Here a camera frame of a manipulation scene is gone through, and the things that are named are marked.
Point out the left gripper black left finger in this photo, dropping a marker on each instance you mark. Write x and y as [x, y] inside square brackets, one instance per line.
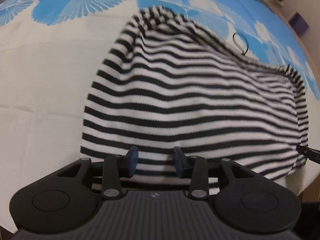
[116, 167]

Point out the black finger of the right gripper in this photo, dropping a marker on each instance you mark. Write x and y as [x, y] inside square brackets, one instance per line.
[311, 154]

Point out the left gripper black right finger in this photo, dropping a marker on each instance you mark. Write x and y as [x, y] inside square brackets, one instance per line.
[194, 168]

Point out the black white striped sweater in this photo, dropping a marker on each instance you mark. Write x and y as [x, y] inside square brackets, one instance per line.
[169, 82]

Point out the purple box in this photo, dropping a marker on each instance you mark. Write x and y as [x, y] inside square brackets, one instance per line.
[298, 24]

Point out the blue white patterned bedspread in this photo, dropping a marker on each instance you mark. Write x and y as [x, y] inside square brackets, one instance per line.
[51, 51]

